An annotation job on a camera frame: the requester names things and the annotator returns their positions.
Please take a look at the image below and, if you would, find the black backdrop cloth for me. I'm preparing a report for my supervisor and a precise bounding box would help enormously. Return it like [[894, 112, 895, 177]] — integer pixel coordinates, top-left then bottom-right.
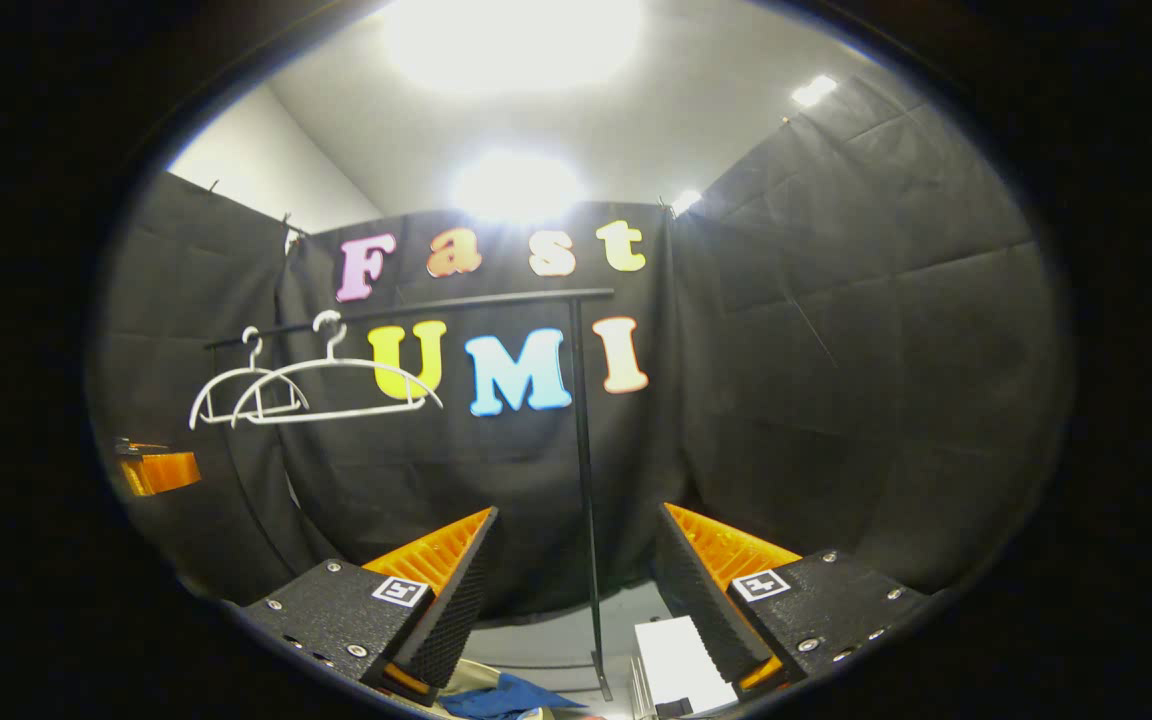
[[86, 70, 1072, 626]]

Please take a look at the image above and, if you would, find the white box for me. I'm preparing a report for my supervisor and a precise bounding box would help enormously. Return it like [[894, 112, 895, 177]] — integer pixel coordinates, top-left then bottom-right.
[[633, 616, 740, 717]]

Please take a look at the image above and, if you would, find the white plastic hanger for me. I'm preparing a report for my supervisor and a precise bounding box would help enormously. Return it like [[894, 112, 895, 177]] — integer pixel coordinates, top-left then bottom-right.
[[189, 326, 309, 431], [231, 310, 444, 427]]

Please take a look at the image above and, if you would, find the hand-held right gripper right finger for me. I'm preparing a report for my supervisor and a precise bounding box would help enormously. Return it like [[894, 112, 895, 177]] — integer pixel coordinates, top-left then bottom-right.
[[654, 502, 932, 701]]

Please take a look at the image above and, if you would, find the blue corduroy jacket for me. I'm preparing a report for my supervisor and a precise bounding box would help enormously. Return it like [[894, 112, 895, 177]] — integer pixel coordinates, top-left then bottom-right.
[[436, 672, 587, 720]]

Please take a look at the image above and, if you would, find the beige laundry hamper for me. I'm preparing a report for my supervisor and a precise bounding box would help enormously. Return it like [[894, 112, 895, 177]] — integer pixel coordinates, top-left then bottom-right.
[[426, 660, 607, 720]]

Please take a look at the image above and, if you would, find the black metal clothes rack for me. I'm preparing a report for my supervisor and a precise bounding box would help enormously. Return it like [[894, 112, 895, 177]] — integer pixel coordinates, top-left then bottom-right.
[[204, 288, 617, 703]]

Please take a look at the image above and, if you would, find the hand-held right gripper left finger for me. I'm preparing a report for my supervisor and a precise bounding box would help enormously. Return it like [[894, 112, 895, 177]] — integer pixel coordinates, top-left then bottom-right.
[[236, 506, 500, 706]]

